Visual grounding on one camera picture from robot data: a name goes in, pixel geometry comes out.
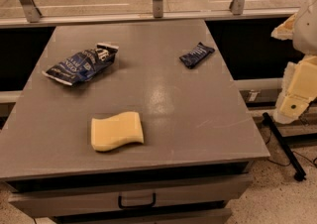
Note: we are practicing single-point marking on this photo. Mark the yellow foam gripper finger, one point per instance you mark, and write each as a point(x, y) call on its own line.
point(299, 89)
point(284, 31)

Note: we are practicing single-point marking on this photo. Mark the yellow sponge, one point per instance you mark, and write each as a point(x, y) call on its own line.
point(116, 131)

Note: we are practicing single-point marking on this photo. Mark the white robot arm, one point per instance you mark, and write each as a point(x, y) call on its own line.
point(305, 30)

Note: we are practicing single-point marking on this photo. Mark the blue chip bag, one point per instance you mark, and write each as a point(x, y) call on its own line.
point(84, 65)

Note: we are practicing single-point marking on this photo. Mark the dark blue snack packet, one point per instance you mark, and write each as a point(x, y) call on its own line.
point(197, 55)

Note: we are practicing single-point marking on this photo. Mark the black stand leg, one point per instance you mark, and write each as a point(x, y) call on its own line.
point(300, 174)

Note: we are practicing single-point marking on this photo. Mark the grey table drawer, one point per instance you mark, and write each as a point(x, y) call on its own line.
point(97, 199)

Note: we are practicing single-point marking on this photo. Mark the black drawer handle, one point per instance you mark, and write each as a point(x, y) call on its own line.
point(142, 201)

